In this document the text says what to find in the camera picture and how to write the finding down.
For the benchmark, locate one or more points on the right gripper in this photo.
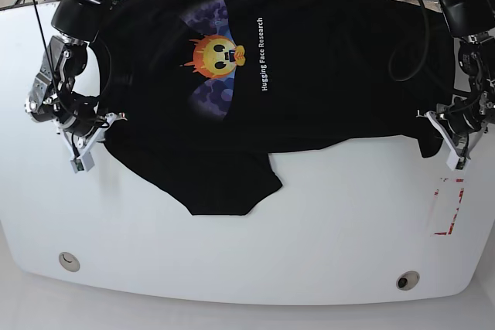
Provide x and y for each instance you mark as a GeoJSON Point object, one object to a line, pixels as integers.
{"type": "Point", "coordinates": [80, 135]}

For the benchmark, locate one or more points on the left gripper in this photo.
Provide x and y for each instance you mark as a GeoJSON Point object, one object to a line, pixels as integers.
{"type": "Point", "coordinates": [461, 124]}

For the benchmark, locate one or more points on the black printed t-shirt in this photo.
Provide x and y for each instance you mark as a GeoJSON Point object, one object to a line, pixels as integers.
{"type": "Point", "coordinates": [210, 88]}

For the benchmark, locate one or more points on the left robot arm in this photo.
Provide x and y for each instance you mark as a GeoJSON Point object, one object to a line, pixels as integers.
{"type": "Point", "coordinates": [471, 21]}

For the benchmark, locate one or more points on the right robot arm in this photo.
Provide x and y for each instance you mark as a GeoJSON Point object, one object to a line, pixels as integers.
{"type": "Point", "coordinates": [52, 97]}

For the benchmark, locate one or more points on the red tape rectangle marking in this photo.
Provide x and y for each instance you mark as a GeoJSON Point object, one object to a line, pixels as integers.
{"type": "Point", "coordinates": [447, 201]}

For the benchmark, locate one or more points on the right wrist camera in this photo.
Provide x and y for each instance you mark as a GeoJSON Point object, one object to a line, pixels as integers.
{"type": "Point", "coordinates": [82, 163]}

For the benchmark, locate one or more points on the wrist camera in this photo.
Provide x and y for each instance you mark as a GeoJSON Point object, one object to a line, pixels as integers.
{"type": "Point", "coordinates": [82, 163]}
{"type": "Point", "coordinates": [457, 162]}

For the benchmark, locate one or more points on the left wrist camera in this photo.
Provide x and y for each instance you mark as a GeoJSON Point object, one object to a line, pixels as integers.
{"type": "Point", "coordinates": [457, 162]}

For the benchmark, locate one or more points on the left table cable grommet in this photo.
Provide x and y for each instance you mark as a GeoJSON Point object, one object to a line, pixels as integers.
{"type": "Point", "coordinates": [69, 262]}

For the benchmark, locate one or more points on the table cable grommet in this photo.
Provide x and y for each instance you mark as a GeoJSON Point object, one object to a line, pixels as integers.
{"type": "Point", "coordinates": [408, 280]}
{"type": "Point", "coordinates": [69, 262]}

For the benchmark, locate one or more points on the right table cable grommet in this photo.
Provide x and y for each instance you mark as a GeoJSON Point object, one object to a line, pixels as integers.
{"type": "Point", "coordinates": [408, 280]}

